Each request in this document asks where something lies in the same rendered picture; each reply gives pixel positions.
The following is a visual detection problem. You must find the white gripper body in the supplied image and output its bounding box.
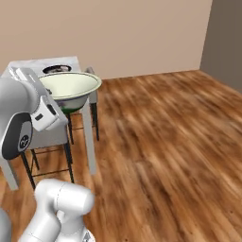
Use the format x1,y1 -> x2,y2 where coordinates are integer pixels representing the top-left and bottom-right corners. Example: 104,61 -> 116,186
9,66 -> 49,97

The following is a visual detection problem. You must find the large cream bowl green base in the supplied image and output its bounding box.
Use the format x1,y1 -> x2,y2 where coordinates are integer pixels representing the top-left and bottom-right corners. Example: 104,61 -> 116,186
38,71 -> 103,115

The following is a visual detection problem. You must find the white dining counter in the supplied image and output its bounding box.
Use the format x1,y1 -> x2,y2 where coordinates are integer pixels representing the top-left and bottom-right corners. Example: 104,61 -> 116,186
0,56 -> 98,192

